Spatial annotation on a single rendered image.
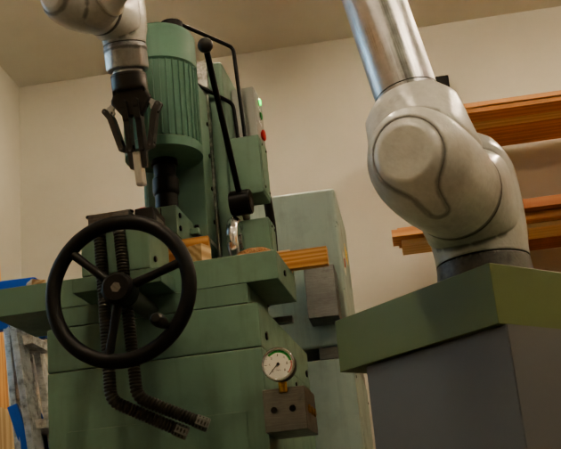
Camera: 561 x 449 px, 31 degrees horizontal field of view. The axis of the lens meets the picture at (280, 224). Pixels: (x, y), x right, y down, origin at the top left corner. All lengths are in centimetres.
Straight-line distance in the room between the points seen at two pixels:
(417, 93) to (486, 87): 339
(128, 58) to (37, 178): 301
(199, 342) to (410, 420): 57
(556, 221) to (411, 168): 283
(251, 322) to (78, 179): 311
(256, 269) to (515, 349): 70
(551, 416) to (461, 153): 39
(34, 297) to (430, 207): 97
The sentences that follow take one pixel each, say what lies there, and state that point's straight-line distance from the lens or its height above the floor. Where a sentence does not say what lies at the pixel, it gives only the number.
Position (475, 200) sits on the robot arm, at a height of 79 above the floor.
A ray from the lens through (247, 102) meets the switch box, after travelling 263.
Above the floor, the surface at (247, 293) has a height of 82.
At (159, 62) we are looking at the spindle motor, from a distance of 234.
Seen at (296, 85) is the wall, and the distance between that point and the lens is 496.
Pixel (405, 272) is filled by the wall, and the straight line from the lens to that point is 460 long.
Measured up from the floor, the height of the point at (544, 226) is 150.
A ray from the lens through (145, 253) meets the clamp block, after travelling 198.
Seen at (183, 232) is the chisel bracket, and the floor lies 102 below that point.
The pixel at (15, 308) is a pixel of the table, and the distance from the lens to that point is 217.
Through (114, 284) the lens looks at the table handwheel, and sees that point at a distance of 187.
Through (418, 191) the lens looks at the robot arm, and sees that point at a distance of 145.
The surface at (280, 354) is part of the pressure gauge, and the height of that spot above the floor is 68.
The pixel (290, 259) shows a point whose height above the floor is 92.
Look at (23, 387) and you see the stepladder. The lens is 294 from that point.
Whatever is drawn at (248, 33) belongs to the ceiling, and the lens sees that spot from 491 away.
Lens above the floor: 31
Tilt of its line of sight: 18 degrees up
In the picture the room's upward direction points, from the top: 5 degrees counter-clockwise
